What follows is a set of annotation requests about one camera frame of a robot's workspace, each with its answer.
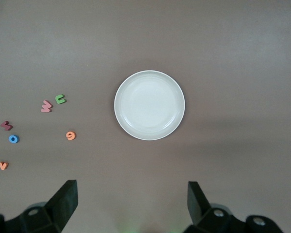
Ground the dark red foam letter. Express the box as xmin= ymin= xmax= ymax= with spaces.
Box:
xmin=0 ymin=120 xmax=14 ymax=132

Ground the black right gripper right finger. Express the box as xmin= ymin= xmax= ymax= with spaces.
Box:
xmin=183 ymin=181 xmax=286 ymax=233

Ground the beige brown plate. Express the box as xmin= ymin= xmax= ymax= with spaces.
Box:
xmin=114 ymin=70 xmax=186 ymax=141

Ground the pink foam letter w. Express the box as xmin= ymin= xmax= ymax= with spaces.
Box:
xmin=40 ymin=100 xmax=54 ymax=114

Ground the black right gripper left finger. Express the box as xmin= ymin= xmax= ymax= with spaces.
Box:
xmin=0 ymin=179 xmax=79 ymax=233

